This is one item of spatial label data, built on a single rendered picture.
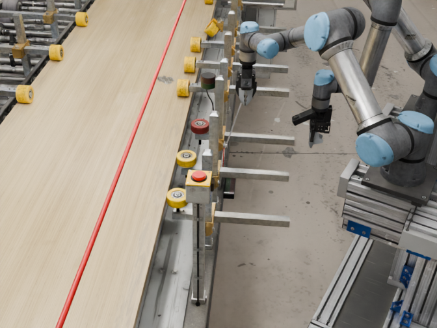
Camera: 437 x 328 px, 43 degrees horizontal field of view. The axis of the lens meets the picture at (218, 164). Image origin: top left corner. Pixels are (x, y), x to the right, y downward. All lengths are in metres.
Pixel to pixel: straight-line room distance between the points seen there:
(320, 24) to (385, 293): 1.39
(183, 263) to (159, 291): 0.16
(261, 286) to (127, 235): 1.21
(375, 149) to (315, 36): 0.41
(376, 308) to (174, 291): 1.01
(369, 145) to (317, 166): 2.01
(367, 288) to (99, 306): 1.44
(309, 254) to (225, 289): 0.54
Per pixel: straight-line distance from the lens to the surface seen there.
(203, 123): 2.44
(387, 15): 2.10
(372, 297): 2.72
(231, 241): 3.16
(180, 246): 2.24
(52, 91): 2.77
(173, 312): 2.02
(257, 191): 3.51
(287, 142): 2.44
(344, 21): 1.89
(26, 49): 3.10
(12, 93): 2.70
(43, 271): 1.82
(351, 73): 1.84
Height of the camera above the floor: 2.18
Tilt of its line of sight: 36 degrees down
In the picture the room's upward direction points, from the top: 2 degrees clockwise
